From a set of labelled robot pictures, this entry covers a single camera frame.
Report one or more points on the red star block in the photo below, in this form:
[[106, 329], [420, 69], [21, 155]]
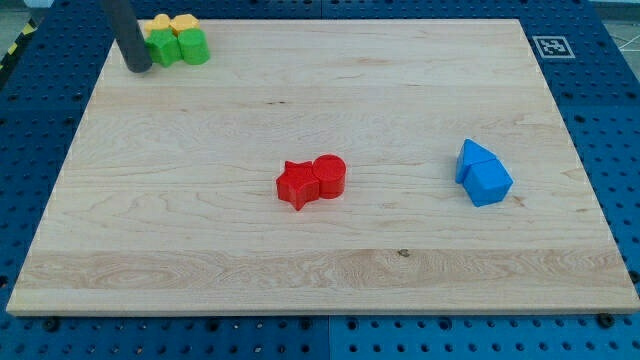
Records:
[[297, 184]]

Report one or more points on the red cylinder block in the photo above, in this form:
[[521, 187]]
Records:
[[330, 170]]

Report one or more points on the wooden board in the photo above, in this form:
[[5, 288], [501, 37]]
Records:
[[167, 205]]

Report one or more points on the blue triangle block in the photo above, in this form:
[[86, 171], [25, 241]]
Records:
[[470, 153]]

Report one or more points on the blue cube block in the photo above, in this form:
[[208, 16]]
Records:
[[487, 182]]

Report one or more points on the green cylinder block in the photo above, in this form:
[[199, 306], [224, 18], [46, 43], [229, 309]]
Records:
[[194, 46]]

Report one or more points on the green pentagon block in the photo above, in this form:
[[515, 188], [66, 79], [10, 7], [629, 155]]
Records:
[[163, 47]]

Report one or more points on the yellow hexagon block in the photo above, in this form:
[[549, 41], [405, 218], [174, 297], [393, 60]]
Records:
[[183, 22]]

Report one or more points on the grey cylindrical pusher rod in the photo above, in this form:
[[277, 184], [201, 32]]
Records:
[[127, 34]]

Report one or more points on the yellow heart block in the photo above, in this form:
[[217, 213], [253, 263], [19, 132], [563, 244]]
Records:
[[160, 22]]

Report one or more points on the white fiducial marker tag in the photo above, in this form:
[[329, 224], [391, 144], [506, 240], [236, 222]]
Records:
[[553, 47]]

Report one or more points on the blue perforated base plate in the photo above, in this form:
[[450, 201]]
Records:
[[55, 72]]

